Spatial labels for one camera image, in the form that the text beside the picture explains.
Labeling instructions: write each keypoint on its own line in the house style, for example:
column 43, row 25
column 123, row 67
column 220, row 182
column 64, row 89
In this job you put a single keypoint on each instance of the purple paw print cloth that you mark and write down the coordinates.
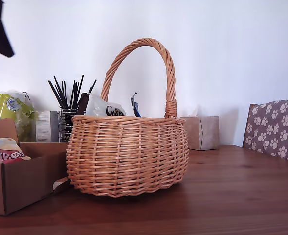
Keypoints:
column 275, row 127

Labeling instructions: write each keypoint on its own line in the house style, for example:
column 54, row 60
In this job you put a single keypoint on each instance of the white Galaxy egg bag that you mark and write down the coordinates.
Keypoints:
column 97, row 105

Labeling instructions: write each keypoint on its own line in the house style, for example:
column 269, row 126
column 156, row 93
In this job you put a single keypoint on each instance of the thin black stick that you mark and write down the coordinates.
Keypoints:
column 92, row 86
column 55, row 94
column 59, row 91
column 79, row 89
column 63, row 94
column 76, row 94
column 72, row 94

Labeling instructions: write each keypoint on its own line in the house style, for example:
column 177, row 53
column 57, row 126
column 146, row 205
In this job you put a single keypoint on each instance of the brown cardboard box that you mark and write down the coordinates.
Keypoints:
column 24, row 181

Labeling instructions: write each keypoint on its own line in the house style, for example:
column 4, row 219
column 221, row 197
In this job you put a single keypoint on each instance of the blue Terry's orange egg bag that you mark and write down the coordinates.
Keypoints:
column 135, row 105

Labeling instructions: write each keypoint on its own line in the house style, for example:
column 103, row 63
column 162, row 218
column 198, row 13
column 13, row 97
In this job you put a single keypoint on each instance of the yellow green plastic packet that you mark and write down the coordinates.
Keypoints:
column 21, row 110

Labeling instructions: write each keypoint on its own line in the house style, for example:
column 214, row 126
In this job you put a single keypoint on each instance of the silver metal plate stand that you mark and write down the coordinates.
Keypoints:
column 55, row 124

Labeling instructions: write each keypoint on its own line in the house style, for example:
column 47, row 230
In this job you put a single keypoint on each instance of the white printed paper card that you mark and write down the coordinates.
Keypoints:
column 43, row 124

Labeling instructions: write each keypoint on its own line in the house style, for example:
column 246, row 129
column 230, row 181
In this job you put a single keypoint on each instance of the red cream Maltesers egg bag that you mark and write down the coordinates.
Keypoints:
column 6, row 154

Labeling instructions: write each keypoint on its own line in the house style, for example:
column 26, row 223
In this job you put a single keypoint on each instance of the beige tissue box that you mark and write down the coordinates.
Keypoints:
column 202, row 133

